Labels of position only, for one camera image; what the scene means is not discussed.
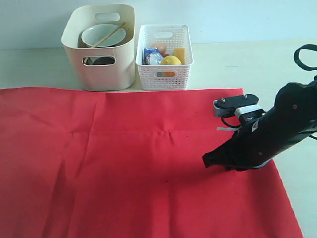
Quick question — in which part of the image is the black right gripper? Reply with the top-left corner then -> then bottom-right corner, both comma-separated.
202,114 -> 301,171

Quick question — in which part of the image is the yellow lemon with sticker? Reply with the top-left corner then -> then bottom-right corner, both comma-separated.
160,56 -> 182,77

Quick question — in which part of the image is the yellow cheese wedge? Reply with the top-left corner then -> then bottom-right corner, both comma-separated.
173,48 -> 186,64

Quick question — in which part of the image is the brown egg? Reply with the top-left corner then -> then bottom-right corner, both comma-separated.
151,42 -> 167,53

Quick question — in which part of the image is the blue white milk carton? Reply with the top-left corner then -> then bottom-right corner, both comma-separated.
143,47 -> 163,65

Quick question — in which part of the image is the red scalloped cloth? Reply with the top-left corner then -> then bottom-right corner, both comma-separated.
0,88 -> 302,238

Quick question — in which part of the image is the stainless steel cup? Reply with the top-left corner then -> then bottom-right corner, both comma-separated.
84,56 -> 115,65

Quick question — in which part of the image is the pale green bowl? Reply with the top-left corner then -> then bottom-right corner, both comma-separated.
81,23 -> 126,48

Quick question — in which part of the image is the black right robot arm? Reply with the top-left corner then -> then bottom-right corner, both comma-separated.
202,80 -> 317,171

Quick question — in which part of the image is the white perforated plastic basket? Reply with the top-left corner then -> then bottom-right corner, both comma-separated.
135,24 -> 194,91

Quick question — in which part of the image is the cream plastic bin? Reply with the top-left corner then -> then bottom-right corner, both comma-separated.
61,4 -> 135,91

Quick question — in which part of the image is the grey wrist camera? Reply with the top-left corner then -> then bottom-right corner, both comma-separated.
213,94 -> 266,124

